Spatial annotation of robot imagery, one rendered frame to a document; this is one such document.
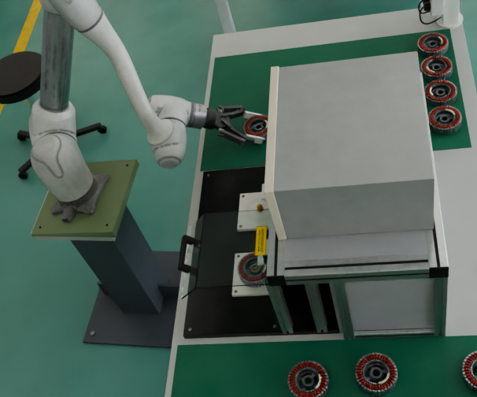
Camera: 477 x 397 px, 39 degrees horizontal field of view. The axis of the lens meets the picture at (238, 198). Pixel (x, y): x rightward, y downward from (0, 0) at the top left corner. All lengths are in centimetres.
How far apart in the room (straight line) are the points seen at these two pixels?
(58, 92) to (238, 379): 115
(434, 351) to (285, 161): 70
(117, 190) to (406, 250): 117
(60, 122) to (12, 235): 130
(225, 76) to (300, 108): 105
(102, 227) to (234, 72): 85
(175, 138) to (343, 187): 85
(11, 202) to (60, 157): 150
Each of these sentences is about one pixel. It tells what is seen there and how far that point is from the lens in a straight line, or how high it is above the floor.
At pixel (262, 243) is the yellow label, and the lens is 184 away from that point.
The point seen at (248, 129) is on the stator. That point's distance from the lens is 251.
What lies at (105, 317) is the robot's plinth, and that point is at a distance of 316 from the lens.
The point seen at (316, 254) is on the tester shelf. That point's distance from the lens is 174.
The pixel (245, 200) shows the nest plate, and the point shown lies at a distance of 230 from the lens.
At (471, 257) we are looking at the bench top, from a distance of 215.
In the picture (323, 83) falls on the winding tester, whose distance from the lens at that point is 183.
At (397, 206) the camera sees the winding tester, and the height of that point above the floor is 122.
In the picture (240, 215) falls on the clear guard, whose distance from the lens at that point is 191.
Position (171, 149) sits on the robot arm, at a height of 97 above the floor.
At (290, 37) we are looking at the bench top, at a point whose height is 75.
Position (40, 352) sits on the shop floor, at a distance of 324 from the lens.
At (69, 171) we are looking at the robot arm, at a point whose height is 95.
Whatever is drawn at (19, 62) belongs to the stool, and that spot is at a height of 56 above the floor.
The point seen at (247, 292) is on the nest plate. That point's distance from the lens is 210.
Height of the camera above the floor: 257
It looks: 51 degrees down
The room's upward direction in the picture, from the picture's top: 20 degrees counter-clockwise
